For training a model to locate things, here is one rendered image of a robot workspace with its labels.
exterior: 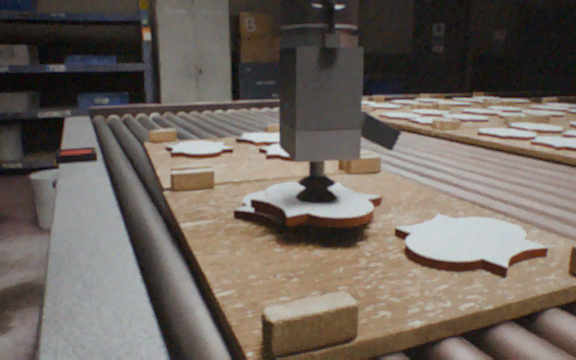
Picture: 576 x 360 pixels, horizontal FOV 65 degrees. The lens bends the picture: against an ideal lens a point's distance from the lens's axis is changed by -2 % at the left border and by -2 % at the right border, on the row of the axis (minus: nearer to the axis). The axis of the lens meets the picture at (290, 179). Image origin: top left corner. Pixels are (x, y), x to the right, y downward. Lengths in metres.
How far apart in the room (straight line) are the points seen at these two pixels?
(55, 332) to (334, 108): 0.29
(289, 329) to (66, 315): 0.20
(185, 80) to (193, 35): 0.50
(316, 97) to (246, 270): 0.16
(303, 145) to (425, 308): 0.18
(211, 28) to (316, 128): 5.07
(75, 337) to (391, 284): 0.24
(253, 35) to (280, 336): 5.49
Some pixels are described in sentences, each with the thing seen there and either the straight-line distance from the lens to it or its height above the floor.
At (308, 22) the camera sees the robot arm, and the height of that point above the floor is 1.14.
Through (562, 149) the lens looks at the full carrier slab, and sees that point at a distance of 1.08.
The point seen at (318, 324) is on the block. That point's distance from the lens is 0.29.
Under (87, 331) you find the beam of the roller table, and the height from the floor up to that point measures 0.92.
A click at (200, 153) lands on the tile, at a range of 0.85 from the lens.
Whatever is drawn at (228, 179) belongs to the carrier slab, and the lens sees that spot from 0.70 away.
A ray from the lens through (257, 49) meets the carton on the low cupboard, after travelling 5.74.
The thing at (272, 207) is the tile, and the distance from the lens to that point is 0.47.
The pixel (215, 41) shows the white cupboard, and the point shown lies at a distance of 5.48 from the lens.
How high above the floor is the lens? 1.10
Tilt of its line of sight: 14 degrees down
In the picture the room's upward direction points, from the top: straight up
